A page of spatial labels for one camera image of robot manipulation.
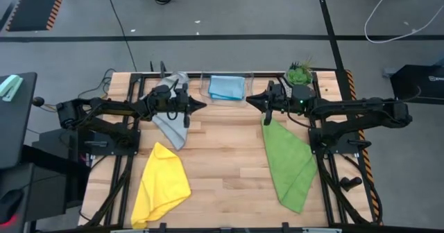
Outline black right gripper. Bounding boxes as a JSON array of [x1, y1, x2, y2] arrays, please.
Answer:
[[246, 81, 291, 126]]

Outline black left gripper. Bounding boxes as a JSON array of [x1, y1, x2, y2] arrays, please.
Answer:
[[175, 83, 208, 128]]

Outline blue microfiber towel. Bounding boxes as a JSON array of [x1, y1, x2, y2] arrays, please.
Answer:
[[207, 75, 246, 101]]

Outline green microfiber towel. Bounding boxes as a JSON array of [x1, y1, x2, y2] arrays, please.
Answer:
[[261, 116, 318, 215]]

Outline yellow microfiber towel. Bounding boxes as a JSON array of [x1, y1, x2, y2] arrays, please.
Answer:
[[130, 141, 192, 230]]

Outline grey microfiber towel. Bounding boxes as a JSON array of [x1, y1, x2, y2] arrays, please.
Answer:
[[151, 71, 191, 150]]

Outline clear plastic bin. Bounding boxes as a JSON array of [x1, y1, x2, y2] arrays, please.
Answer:
[[199, 71, 255, 108]]

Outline succulent in patterned white pot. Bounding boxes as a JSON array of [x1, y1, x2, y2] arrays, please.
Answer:
[[282, 60, 315, 97]]

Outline orange black hazard strip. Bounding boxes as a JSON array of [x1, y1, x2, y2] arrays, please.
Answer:
[[345, 69, 381, 223]]

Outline black equipment case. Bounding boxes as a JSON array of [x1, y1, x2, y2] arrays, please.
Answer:
[[390, 64, 444, 105]]

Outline black equipment cart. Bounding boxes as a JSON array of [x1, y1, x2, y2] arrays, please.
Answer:
[[0, 144, 92, 233]]

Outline black desk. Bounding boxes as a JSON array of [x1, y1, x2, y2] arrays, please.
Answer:
[[0, 72, 38, 170]]

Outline mint green stapler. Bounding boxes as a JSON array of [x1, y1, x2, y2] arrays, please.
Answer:
[[0, 74, 24, 103]]

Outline black orange-edged floor mat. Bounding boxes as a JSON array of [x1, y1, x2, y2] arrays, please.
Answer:
[[6, 0, 69, 32]]

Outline black computer mouse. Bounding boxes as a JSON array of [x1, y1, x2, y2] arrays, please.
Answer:
[[0, 189, 24, 224]]

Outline black metal table frame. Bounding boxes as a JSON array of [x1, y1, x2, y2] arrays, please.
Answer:
[[85, 71, 382, 233]]

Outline black cable bundle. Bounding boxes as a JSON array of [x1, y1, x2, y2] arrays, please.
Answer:
[[76, 68, 117, 101]]

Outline thin black floor cable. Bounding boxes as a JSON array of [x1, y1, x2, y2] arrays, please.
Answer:
[[103, 0, 139, 73]]

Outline black table handle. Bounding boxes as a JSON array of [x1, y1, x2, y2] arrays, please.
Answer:
[[340, 176, 364, 193]]

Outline long white floor cable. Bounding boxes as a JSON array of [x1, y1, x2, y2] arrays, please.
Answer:
[[364, 0, 444, 44]]

